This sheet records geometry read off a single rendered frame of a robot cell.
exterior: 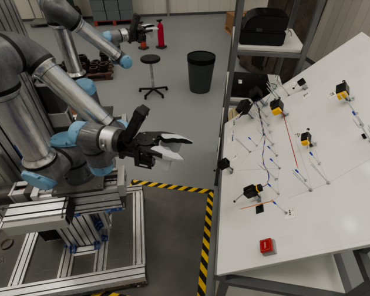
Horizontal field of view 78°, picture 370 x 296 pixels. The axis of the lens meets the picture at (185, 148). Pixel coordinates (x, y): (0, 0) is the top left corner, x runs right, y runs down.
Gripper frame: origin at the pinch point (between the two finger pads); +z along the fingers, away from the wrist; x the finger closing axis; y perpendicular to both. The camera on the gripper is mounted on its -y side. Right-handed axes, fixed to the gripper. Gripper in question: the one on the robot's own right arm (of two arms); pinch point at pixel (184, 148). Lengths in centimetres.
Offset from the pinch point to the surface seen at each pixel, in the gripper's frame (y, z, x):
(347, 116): 9, 59, -62
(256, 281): 77, 35, -13
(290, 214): 40, 40, -24
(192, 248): 150, -6, -66
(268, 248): 46, 33, -10
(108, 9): 23, -437, -674
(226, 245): 65, 18, -19
